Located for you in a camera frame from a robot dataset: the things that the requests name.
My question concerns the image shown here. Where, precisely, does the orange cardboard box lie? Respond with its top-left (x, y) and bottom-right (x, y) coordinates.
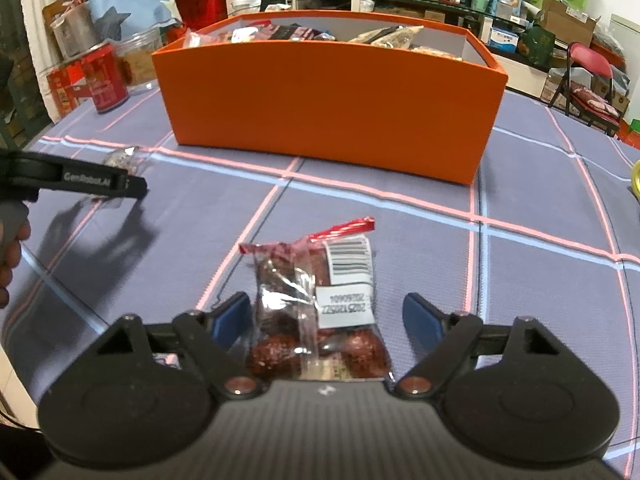
top-left (151, 9), bottom-right (509, 186)

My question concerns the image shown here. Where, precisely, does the person's left hand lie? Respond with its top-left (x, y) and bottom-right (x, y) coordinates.
top-left (0, 223), bottom-right (31, 310)

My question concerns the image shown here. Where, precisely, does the brown cardboard box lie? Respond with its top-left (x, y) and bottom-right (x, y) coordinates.
top-left (539, 0), bottom-right (599, 49)

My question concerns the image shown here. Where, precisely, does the white mini fridge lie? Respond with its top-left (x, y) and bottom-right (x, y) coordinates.
top-left (607, 13), bottom-right (640, 69)

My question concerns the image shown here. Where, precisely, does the red folding chair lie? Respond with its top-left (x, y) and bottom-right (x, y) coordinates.
top-left (547, 42), bottom-right (630, 137)

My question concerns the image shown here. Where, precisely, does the white pastry packet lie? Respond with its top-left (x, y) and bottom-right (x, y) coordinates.
top-left (347, 24), bottom-right (427, 50)

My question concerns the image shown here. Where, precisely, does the silver black snack packet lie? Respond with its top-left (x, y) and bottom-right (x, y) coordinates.
top-left (269, 23), bottom-right (337, 42)

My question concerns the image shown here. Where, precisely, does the red paper bag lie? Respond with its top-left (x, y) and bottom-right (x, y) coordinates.
top-left (172, 0), bottom-right (229, 31)

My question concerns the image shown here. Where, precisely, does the blue white tissue box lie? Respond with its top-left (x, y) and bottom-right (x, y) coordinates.
top-left (488, 27), bottom-right (519, 53)

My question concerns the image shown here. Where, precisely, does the clear plastic jar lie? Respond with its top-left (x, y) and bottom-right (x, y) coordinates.
top-left (117, 27), bottom-right (164, 92)

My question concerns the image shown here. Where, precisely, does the white television stand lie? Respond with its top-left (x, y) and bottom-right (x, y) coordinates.
top-left (320, 0), bottom-right (549, 102)

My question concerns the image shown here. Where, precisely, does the red printed cardboard box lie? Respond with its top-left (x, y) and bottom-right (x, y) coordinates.
top-left (45, 57), bottom-right (102, 122)

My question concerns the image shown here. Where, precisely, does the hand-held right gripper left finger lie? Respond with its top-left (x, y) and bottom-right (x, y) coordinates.
top-left (82, 291), bottom-right (272, 401)

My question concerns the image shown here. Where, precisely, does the small clear snack packet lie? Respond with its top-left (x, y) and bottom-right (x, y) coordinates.
top-left (87, 145), bottom-right (151, 209)

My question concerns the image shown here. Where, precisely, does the clear round cake packet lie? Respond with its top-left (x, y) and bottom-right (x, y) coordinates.
top-left (182, 29), bottom-right (237, 49)

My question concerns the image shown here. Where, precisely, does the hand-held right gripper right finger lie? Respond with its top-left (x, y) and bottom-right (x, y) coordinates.
top-left (385, 292), bottom-right (576, 401)

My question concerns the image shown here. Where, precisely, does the blue plaid tablecloth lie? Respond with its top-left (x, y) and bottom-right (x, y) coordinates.
top-left (0, 72), bottom-right (640, 476)

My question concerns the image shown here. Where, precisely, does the dark green bag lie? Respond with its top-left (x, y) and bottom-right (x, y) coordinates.
top-left (517, 24), bottom-right (556, 66)

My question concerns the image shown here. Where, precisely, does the clear red-topped jujube bag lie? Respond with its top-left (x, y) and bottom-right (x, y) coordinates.
top-left (238, 216), bottom-right (392, 382)

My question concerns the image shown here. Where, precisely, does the red soda can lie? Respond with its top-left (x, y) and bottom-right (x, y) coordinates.
top-left (79, 42), bottom-right (130, 114)

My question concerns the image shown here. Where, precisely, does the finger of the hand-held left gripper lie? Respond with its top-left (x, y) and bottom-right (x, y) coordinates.
top-left (37, 157), bottom-right (149, 199)

